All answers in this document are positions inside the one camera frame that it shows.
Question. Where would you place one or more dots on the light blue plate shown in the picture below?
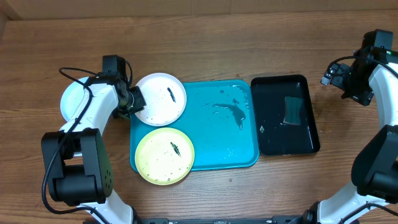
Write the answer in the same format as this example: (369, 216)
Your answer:
(70, 100)

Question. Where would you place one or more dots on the black plastic tray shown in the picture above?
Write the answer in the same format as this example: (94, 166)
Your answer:
(273, 136)

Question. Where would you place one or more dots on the dark green sponge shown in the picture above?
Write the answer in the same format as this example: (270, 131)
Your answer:
(292, 107)

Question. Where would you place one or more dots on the white plate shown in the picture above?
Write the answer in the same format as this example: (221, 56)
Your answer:
(165, 98)

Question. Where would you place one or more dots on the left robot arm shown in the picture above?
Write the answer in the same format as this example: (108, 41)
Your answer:
(78, 174)

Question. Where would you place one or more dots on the blue plastic tray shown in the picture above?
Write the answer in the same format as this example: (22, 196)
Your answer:
(219, 120)

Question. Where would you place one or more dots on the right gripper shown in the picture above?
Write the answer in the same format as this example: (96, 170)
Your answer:
(364, 96)

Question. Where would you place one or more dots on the yellow plate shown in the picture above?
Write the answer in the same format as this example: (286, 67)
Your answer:
(164, 156)

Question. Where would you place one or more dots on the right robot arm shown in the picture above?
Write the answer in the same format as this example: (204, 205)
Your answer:
(374, 172)

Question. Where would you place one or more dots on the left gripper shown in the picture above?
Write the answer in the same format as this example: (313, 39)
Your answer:
(139, 103)

